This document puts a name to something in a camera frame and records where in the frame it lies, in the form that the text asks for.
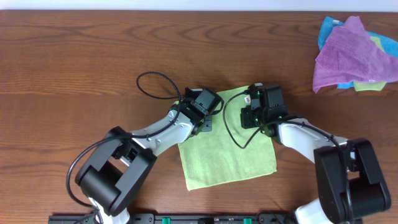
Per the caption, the green microfiber cloth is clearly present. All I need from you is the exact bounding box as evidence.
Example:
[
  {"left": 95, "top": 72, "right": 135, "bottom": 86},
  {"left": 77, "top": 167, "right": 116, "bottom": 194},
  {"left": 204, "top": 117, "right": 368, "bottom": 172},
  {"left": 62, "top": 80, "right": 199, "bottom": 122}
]
[{"left": 178, "top": 95, "right": 277, "bottom": 191}]

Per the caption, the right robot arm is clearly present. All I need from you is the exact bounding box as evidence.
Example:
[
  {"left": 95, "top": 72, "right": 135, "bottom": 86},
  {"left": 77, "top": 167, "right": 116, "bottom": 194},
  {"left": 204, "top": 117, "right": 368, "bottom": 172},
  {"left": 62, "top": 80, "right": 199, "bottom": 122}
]
[{"left": 241, "top": 90, "right": 392, "bottom": 223}]

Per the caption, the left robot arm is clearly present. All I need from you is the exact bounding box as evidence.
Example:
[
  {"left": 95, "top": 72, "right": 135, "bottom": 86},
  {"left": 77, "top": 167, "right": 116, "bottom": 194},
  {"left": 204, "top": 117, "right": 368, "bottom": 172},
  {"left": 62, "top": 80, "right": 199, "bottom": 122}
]
[{"left": 75, "top": 98, "right": 224, "bottom": 223}]

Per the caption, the purple microfiber cloth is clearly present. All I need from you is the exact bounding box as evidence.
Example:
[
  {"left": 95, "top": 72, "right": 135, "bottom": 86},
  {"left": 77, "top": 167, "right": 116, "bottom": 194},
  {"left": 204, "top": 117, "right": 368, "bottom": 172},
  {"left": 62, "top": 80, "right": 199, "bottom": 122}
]
[{"left": 313, "top": 16, "right": 397, "bottom": 93}]

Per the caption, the blue microfiber cloth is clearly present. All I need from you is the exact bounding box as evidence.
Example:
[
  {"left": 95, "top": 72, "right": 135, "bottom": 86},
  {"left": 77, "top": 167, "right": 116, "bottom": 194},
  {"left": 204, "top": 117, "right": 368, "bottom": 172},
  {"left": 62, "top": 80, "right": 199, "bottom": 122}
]
[{"left": 318, "top": 16, "right": 397, "bottom": 89}]

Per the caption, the black left camera cable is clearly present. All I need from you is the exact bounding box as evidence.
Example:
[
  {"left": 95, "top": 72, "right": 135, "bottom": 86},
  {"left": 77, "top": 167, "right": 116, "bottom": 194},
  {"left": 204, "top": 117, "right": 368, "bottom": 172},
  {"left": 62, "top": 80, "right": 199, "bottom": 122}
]
[{"left": 65, "top": 71, "right": 224, "bottom": 218}]

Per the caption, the black camera cable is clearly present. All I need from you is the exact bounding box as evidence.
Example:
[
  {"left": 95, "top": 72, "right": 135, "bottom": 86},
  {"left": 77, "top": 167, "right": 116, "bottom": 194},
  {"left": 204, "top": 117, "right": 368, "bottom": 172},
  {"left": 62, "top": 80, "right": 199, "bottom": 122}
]
[
  {"left": 65, "top": 71, "right": 224, "bottom": 218},
  {"left": 222, "top": 90, "right": 354, "bottom": 224}
]

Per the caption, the black right camera cable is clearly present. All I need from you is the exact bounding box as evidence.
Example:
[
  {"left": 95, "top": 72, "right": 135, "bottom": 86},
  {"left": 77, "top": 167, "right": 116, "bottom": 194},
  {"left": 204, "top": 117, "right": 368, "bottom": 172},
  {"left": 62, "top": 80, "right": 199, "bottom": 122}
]
[{"left": 222, "top": 90, "right": 354, "bottom": 224}]

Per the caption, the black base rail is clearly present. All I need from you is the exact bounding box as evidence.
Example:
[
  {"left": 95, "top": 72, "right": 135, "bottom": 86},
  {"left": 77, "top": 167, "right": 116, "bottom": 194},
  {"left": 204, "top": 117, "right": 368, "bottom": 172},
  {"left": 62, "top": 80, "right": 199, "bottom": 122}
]
[{"left": 48, "top": 213, "right": 299, "bottom": 224}]

